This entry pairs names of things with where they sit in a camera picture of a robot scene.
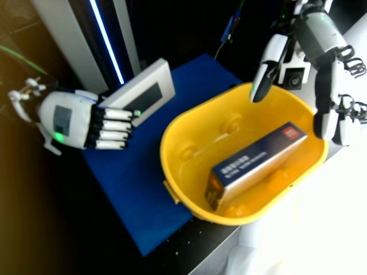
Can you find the small blue circuit board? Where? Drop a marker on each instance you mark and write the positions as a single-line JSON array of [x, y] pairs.
[[229, 27]]

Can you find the white robot body shell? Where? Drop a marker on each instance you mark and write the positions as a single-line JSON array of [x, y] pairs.
[[315, 229]]

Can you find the navy product box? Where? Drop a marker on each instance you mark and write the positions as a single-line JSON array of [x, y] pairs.
[[258, 160]]

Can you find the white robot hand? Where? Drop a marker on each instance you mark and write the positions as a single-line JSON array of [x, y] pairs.
[[321, 34], [71, 114]]

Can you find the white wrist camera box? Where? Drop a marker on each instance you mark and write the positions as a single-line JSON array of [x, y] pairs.
[[294, 80]]

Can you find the blue mat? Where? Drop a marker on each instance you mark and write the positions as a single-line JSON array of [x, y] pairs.
[[134, 183]]

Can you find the grey column with blue light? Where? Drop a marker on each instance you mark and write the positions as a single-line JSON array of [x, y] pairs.
[[71, 28]]

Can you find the yellow plastic basket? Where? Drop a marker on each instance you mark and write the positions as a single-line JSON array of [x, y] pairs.
[[195, 137]]

